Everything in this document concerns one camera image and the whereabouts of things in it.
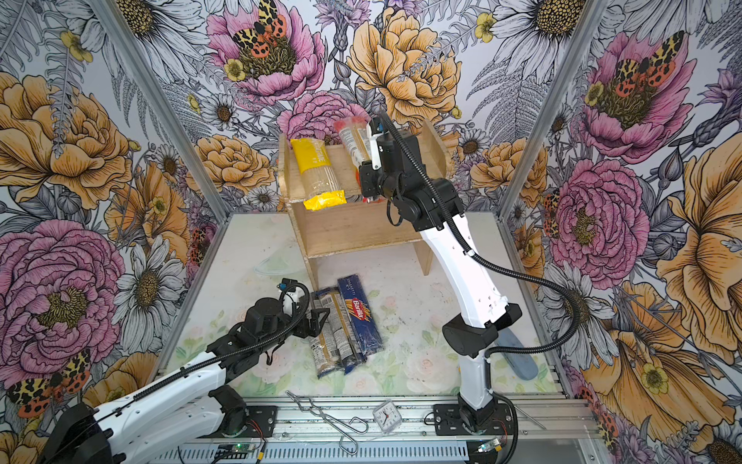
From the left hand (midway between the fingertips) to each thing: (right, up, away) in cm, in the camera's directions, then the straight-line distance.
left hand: (315, 315), depth 82 cm
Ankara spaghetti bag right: (+9, -10, +1) cm, 14 cm away
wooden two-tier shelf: (+12, +26, +9) cm, 30 cm away
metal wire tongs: (+12, -26, -7) cm, 30 cm away
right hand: (+16, +36, -15) cm, 42 cm away
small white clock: (+20, -23, -8) cm, 32 cm away
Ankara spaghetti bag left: (+2, -9, +1) cm, 10 cm away
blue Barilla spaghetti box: (+13, -4, +6) cm, 14 cm away
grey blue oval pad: (+58, -13, -1) cm, 59 cm away
